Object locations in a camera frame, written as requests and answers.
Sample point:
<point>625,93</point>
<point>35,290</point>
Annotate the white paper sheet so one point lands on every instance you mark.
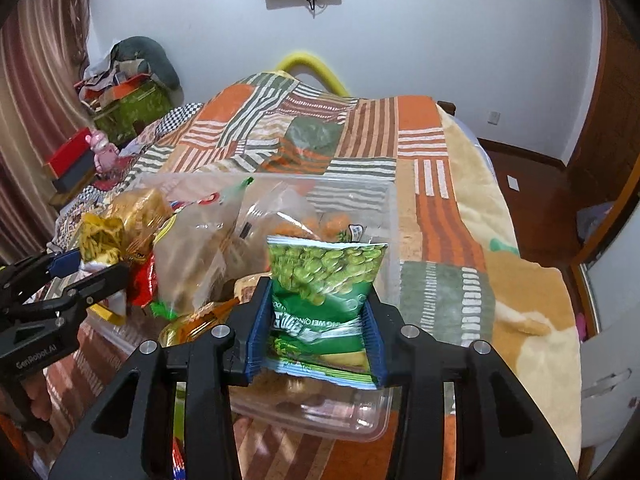
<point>514,182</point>

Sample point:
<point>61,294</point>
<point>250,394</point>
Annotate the clear bag of brown snacks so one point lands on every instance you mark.
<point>200,255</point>

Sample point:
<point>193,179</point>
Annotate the red box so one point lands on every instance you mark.
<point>70,152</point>

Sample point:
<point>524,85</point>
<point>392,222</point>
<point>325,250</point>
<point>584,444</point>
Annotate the clear bag of yellow crackers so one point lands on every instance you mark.
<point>145,207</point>

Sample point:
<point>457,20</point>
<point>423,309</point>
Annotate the patchwork striped blanket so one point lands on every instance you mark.
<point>420,125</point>

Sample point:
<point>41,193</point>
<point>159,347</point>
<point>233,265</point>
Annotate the gold yellow snack packet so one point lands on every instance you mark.
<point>100,240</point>

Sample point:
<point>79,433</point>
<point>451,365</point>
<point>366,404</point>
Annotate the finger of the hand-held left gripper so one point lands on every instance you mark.
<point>107,280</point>
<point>65,262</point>

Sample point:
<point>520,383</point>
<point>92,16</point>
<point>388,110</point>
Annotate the clear bag of bread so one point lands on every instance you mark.
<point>285,212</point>

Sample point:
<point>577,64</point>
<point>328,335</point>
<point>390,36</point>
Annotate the grey pillow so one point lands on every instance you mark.
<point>150,52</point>

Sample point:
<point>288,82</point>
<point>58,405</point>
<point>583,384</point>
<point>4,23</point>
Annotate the red snack packet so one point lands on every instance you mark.
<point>145,280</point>

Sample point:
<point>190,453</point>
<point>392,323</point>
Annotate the dark box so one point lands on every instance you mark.
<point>75,179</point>

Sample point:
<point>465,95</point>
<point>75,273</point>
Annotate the white wall socket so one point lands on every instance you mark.
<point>494,118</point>

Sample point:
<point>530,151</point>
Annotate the pink plush toy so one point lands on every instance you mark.
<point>105,152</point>

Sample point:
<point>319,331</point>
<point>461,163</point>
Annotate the checkered cloth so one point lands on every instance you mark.
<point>177,117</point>

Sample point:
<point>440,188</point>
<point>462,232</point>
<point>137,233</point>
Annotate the floral patterned sheet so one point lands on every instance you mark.
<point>75,210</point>

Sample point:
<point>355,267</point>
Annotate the green pea snack packet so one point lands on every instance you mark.
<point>320,270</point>

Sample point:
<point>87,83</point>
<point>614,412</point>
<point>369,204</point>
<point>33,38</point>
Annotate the yellow foam tube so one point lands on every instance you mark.
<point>300,56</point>

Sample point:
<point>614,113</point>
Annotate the beige fleece blanket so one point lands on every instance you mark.
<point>530,300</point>

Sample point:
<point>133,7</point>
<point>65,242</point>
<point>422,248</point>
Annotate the green patterned box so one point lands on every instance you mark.
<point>135,110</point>

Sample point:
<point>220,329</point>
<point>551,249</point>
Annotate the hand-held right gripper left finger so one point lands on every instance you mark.
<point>260,330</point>

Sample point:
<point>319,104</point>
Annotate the wooden door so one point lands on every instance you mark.
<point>615,125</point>

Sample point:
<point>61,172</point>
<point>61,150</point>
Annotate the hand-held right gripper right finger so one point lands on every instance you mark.
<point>374,350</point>

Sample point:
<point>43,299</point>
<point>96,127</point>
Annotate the clear plastic storage bin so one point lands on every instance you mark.
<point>350,420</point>

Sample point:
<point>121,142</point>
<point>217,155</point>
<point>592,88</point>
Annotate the orange yellow snack packet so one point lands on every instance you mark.
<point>200,319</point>

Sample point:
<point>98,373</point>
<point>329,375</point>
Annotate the grey cloth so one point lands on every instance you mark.
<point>595,221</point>

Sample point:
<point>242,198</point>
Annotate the wooden bed post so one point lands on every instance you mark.
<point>447,106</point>

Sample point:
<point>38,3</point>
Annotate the striped curtain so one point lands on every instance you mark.
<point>35,110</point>

